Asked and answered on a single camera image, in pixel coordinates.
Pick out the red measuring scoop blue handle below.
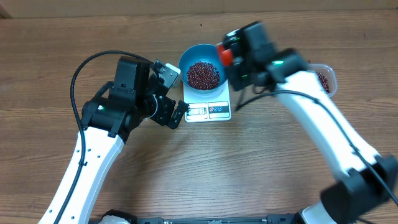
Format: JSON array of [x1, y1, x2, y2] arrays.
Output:
[[216, 43, 234, 67]]

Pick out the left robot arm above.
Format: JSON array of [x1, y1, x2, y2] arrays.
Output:
[[40, 57, 188, 223]]

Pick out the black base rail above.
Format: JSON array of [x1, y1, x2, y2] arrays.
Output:
[[90, 205, 312, 224]]

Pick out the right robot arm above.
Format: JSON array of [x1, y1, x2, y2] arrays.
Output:
[[217, 21, 397, 223]]

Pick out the white digital kitchen scale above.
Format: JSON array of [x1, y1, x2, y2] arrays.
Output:
[[183, 80, 232, 123]]

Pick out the red beans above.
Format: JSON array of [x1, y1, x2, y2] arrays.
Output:
[[317, 73, 330, 93]]

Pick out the blue metal bowl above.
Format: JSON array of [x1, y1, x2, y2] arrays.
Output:
[[178, 44, 227, 94]]

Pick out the clear plastic food container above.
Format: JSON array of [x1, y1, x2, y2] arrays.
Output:
[[309, 63, 338, 97]]

